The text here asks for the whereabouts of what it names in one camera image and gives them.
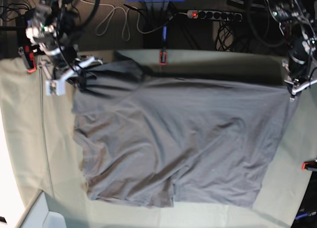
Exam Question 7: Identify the grey plastic bin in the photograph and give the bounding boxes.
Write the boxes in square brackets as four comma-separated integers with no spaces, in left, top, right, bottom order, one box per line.
[15,190,67,228]

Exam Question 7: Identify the pale green table cloth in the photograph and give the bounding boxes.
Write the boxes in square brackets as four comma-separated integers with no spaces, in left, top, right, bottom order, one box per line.
[0,49,317,228]

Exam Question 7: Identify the white cable on floor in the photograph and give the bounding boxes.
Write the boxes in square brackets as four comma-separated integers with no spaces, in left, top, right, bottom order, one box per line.
[76,0,164,42]

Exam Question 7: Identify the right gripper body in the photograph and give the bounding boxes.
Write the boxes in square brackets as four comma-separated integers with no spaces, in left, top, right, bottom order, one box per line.
[37,55,103,83]

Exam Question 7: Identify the red clamp top centre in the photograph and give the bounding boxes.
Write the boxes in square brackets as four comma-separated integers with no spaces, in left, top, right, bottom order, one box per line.
[159,49,167,65]

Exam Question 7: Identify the red clamp edge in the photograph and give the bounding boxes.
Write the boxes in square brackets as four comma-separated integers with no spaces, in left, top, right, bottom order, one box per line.
[18,46,37,74]
[302,160,317,172]

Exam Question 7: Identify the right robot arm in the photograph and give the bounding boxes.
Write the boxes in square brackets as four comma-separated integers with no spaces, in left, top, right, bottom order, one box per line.
[25,0,101,95]

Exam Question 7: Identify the dark grey t-shirt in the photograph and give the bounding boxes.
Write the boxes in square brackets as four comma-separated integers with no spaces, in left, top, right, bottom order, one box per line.
[72,58,297,208]

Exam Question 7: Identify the white power strip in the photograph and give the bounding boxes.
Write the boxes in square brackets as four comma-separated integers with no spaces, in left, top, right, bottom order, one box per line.
[186,10,244,22]

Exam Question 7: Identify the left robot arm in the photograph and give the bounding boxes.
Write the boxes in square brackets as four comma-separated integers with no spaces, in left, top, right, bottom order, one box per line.
[246,0,317,101]

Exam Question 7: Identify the red clamp left edge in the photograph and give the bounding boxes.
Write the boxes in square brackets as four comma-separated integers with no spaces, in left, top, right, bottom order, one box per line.
[18,46,37,74]

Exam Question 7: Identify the red clamp right edge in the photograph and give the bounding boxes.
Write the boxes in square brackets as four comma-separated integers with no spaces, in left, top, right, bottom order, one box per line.
[302,160,317,172]

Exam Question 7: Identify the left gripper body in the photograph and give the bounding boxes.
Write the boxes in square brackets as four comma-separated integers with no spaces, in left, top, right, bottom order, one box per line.
[281,59,317,104]

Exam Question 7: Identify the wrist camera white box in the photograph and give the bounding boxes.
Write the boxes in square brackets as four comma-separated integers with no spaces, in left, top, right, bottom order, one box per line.
[45,80,66,96]

